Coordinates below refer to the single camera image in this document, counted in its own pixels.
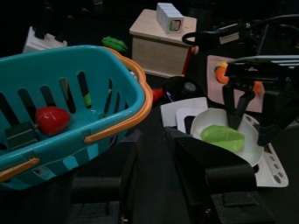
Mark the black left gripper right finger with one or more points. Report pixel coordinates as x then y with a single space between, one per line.
218 180

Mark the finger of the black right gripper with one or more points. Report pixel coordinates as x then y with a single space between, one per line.
236 108
278 116

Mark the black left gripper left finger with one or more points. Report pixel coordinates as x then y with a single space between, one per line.
130 175

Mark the green toy starfruit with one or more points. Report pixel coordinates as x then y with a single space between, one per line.
224 137

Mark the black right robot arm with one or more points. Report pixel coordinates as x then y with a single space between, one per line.
273 32

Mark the white toy pan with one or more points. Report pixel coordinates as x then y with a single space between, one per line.
252 140

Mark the pink cutting board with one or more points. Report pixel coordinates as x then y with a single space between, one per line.
214 93

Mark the orange toy food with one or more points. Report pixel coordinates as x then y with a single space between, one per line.
222 74

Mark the black toy pot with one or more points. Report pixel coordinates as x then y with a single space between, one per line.
181 87

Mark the red toy pepper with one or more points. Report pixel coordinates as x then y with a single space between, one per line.
157 94

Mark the red toy apple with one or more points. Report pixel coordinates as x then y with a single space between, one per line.
53 120

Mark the wooden box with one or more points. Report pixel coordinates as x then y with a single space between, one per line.
160 49

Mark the small green toy piece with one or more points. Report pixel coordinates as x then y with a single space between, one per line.
89 99

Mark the white block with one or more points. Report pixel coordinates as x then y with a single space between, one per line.
170 17

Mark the teal basket with orange rim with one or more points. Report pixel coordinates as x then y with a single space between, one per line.
98 73

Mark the green toy pepper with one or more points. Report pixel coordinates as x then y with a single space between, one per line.
115 44

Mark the white dish rack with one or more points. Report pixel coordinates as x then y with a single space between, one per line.
43 40

